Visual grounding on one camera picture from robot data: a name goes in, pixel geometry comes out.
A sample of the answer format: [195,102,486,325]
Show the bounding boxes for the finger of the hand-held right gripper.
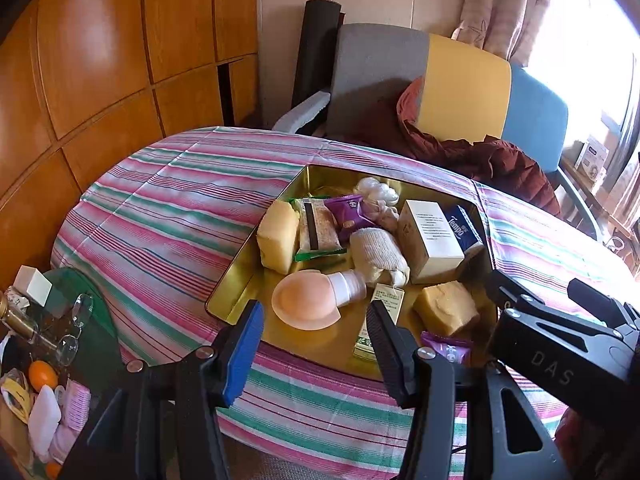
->
[567,278,640,341]
[482,271,546,313]

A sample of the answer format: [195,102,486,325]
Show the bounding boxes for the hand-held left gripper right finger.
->
[366,300,568,480]

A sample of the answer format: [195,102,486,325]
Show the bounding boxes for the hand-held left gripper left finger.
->
[57,300,264,480]

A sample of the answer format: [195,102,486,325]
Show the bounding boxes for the purple snack packet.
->
[324,194,373,233]
[420,331,473,365]

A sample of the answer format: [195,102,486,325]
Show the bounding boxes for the small green white box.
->
[352,282,405,363]

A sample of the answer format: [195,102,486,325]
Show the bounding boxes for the yellow sponge block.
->
[256,200,300,275]
[412,280,481,338]

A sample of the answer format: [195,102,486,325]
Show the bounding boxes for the gold rectangular tin box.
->
[205,164,496,376]

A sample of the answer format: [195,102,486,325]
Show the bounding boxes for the blue tissue pack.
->
[442,204,486,261]

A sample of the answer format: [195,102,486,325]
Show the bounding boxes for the pink round silicone cap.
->
[271,270,341,331]

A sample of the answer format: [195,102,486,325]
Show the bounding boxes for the small white bottle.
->
[327,269,368,307]

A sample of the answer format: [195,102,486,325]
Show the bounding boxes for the white cardboard box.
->
[397,199,466,283]

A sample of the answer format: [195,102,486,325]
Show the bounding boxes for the cream knit cloth roll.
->
[349,227,411,288]

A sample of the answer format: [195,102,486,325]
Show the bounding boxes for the green-ended cracker packet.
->
[292,195,348,262]

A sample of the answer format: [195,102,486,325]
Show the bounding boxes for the white plastic bag ball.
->
[354,176,401,211]

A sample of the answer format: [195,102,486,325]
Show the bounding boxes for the maroon padded jacket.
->
[325,76,563,218]

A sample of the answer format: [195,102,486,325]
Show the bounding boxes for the white printed product box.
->
[574,135,611,181]

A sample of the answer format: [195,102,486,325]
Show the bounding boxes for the green glass table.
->
[0,267,123,480]

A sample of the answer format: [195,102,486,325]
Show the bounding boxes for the pink green striped tablecloth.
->
[50,125,640,480]

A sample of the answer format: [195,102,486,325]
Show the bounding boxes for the clear glasses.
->
[55,292,96,368]

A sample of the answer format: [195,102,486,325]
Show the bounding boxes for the white soft packet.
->
[27,384,62,463]

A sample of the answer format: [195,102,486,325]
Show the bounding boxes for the grey yellow blue armchair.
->
[272,22,603,241]

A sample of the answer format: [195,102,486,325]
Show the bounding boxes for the small white cube box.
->
[14,265,53,306]

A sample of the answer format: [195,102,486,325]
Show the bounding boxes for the gold capped glass bottle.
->
[0,287,41,346]

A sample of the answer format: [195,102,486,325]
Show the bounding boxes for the yellow white plastic item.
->
[0,370,33,423]

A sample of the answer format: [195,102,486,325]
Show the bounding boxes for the bright window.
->
[525,0,640,151]

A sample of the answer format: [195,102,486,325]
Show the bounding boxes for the beige patterned curtain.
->
[452,0,558,63]

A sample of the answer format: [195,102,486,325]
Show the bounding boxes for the black rolled mat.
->
[291,0,342,111]

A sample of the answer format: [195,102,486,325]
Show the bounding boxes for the wooden panel cabinet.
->
[0,0,261,281]

